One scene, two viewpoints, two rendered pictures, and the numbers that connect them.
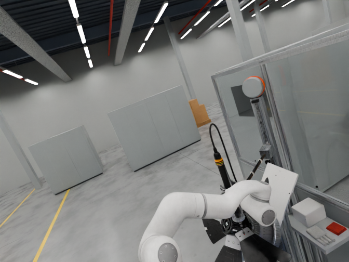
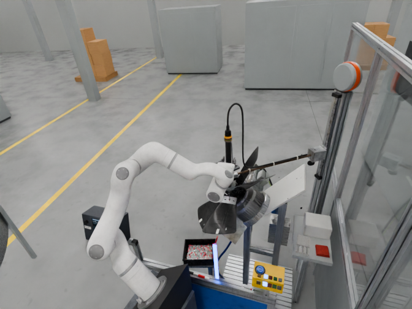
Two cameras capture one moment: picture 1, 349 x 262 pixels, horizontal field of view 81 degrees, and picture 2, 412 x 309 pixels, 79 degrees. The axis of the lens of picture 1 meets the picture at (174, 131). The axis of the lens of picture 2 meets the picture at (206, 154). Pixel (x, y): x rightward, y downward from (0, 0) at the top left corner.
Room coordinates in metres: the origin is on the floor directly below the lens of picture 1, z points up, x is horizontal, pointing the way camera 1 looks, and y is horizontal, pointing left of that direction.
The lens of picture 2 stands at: (-0.10, -0.66, 2.33)
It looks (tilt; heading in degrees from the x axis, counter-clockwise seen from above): 33 degrees down; 31
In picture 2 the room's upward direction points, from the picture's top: 5 degrees counter-clockwise
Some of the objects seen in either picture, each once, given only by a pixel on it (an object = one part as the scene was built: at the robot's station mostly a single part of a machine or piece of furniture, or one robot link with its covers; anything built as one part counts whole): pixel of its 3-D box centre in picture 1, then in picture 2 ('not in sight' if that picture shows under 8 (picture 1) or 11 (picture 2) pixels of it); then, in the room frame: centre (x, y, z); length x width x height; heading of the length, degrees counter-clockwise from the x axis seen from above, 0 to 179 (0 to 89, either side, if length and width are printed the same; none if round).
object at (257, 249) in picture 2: not in sight; (261, 250); (1.16, -0.35, 0.56); 0.19 x 0.04 x 0.04; 100
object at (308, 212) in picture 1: (306, 210); (316, 224); (1.28, -0.70, 0.92); 0.17 x 0.16 x 0.11; 100
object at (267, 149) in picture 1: (266, 151); (317, 153); (1.43, -0.60, 1.39); 0.10 x 0.07 x 0.08; 135
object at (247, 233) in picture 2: not in sight; (246, 255); (1.14, -0.24, 0.46); 0.09 x 0.04 x 0.91; 10
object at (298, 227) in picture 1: (314, 226); (311, 238); (1.20, -0.68, 0.85); 0.36 x 0.24 x 0.03; 10
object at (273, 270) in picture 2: not in sight; (268, 277); (0.69, -0.52, 1.02); 0.16 x 0.10 x 0.11; 100
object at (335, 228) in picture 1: (335, 227); (322, 250); (1.11, -0.76, 0.87); 0.08 x 0.08 x 0.02; 13
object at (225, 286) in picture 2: not in sight; (202, 279); (0.61, -0.13, 0.82); 0.90 x 0.04 x 0.08; 100
